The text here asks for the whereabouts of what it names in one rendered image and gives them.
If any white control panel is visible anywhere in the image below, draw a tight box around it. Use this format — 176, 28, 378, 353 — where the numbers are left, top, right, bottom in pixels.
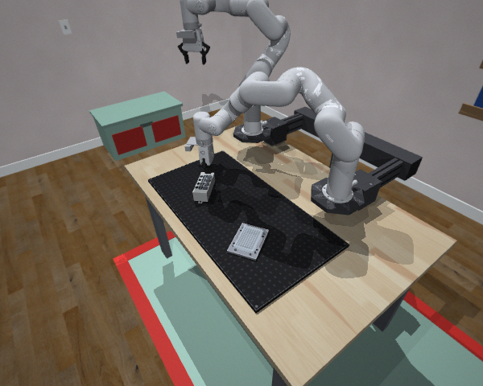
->
192, 172, 215, 203

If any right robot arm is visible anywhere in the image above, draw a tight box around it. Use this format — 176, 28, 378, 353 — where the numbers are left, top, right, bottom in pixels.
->
176, 0, 291, 136

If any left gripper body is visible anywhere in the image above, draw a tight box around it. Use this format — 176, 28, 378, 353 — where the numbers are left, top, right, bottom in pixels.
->
197, 142, 214, 166

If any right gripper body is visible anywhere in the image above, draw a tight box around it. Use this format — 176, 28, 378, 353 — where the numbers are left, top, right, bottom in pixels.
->
183, 28, 204, 52

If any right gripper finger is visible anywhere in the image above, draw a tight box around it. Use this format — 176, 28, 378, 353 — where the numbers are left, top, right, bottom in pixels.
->
178, 43, 189, 64
200, 42, 210, 64

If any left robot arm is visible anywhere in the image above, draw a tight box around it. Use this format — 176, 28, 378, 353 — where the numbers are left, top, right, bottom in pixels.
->
185, 67, 365, 203

